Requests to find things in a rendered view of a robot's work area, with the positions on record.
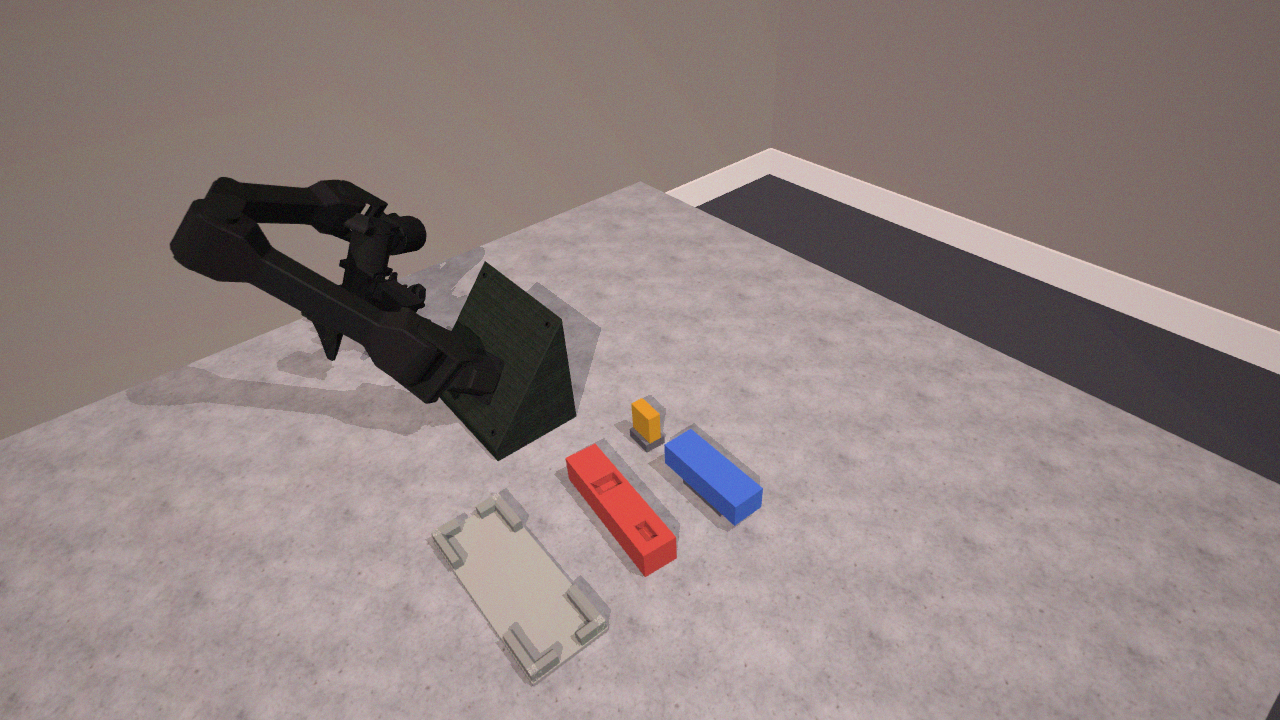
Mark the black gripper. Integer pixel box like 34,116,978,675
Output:
301,255,393,361

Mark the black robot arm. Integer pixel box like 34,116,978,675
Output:
170,177,506,405

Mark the orange rectangular block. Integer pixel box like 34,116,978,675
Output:
631,398,660,443

